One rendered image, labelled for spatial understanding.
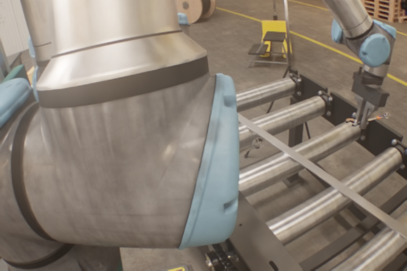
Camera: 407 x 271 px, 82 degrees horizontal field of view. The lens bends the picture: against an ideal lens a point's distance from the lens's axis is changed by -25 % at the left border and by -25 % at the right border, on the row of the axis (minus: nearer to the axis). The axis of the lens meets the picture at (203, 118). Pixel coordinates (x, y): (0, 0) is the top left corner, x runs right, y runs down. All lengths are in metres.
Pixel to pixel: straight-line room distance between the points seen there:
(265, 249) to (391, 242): 0.53
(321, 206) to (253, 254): 0.49
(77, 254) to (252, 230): 0.41
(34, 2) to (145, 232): 0.31
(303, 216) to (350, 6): 0.69
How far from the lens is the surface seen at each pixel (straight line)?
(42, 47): 0.41
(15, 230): 0.30
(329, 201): 1.09
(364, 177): 1.21
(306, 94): 1.92
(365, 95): 0.97
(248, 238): 0.65
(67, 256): 0.37
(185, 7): 7.53
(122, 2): 0.20
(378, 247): 1.00
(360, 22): 0.70
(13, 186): 0.26
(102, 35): 0.20
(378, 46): 0.73
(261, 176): 1.18
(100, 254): 0.40
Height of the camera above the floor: 1.70
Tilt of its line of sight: 31 degrees down
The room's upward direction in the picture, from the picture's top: 8 degrees counter-clockwise
